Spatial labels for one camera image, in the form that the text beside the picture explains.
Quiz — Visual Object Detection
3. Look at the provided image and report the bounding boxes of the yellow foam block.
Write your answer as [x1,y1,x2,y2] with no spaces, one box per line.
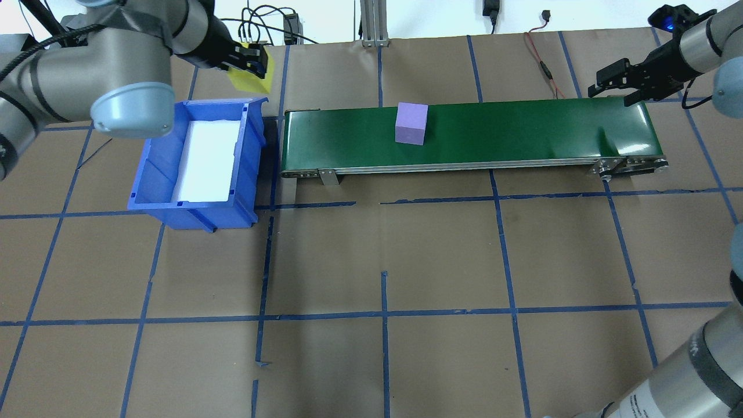
[226,44,274,94]

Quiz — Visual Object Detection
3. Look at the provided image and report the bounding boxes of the purple foam block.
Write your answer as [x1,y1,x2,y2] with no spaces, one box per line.
[395,102,429,146]

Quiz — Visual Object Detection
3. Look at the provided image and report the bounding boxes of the black power adapter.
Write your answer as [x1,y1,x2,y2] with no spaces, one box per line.
[283,14,303,46]

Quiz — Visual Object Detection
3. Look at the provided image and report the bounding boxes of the green conveyor belt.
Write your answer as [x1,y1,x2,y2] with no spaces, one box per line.
[280,96,670,187]

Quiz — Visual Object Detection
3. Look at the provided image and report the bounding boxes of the white foam sheet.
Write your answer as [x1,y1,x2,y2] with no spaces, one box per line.
[172,120,242,203]

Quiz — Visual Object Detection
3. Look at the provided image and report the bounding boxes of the blue plastic bin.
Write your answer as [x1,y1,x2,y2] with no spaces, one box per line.
[127,97,271,233]

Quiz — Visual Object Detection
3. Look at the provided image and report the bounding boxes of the black looped cables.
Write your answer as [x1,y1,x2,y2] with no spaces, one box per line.
[221,5,320,48]

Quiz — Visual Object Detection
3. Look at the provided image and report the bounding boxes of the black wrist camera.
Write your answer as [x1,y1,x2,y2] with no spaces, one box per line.
[648,5,718,31]

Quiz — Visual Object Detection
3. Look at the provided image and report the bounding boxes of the thin red cable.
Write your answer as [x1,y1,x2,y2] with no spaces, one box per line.
[524,22,568,100]

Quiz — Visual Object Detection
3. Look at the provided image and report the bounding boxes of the aluminium extrusion post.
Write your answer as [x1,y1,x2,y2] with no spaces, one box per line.
[359,0,388,48]

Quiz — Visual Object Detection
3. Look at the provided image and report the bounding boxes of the small black box with cable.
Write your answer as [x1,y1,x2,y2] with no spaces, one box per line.
[482,0,501,34]

